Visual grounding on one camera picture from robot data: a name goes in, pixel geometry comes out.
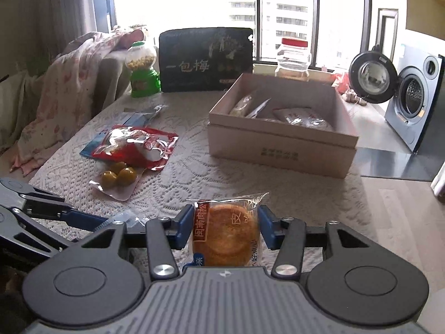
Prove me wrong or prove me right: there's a packaged meat floss cake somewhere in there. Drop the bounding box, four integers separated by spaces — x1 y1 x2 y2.
185 192 268 267

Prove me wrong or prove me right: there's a blue snack packet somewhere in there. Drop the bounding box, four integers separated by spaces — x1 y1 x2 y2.
80 128 111 159

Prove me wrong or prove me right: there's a red snack bag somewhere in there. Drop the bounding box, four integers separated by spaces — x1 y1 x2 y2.
91 125 179 171

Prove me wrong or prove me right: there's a green olives vacuum pack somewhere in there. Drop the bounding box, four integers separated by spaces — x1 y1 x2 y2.
89 161 145 201

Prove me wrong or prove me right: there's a white lace tablecloth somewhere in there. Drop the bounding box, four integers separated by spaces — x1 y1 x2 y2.
30 92 376 239

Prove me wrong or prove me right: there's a beige sofa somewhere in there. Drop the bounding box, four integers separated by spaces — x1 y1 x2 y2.
0 55 133 168

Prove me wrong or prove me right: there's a floral blanket on sofa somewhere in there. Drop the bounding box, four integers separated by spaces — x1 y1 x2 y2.
10 29 144 176

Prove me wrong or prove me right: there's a small silver-blue sachet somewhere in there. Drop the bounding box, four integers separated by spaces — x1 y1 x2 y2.
123 104 167 127

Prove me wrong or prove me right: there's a pink cardboard gift box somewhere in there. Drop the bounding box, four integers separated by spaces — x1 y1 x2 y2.
207 73 358 179

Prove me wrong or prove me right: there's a green candy dispenser toy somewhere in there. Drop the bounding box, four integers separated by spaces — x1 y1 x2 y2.
125 41 161 98

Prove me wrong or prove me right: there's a black plum snack bag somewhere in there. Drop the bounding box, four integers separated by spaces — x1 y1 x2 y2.
159 27 253 93

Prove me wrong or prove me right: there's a red-lid clear plastic jar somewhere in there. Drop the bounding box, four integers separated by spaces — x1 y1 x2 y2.
275 37 312 82

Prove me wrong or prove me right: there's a grey front-load washing machine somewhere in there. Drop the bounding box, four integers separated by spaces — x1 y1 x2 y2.
348 47 444 152

